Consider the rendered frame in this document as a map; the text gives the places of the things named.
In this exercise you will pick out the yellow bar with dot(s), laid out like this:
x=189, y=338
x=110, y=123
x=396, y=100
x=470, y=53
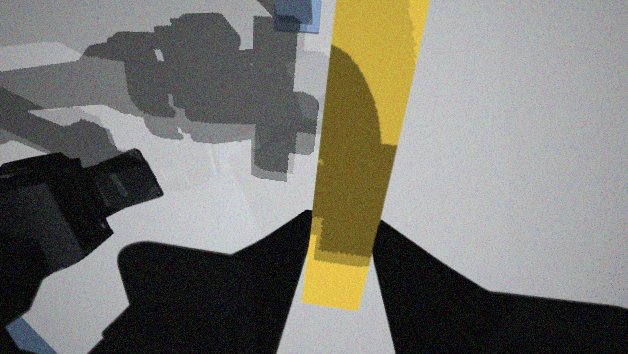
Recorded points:
x=374, y=50

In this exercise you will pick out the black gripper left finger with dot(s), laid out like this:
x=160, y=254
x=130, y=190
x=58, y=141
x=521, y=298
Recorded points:
x=255, y=285

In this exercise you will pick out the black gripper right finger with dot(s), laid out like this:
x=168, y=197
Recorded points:
x=433, y=309

